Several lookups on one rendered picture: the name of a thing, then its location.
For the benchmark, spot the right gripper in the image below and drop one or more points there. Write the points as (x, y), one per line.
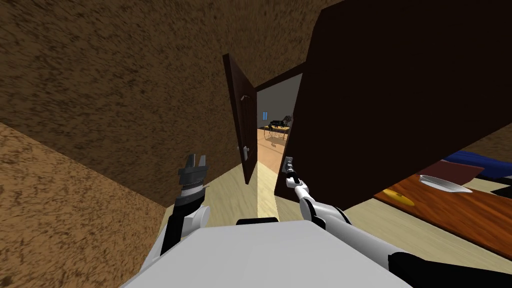
(288, 164)

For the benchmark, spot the dark red book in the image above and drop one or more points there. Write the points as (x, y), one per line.
(452, 171)

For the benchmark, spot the brown wooden table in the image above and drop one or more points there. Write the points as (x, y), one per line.
(452, 216)

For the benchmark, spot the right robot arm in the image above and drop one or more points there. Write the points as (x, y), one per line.
(360, 236)

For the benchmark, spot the dark brown door leaf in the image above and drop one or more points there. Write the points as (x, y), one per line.
(244, 120)

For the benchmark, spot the white plate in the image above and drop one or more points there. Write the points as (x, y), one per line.
(444, 184)

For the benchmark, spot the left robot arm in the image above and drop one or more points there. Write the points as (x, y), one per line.
(176, 228)

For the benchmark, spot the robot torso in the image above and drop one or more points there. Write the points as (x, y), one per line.
(264, 256)

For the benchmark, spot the yellow table with black things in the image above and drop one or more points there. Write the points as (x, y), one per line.
(278, 127)

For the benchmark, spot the yellow banana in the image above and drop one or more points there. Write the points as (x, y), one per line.
(398, 197)

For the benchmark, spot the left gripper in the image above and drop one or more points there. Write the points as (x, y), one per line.
(192, 176)

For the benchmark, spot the dark brown cupboard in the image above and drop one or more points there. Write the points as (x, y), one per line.
(384, 92)

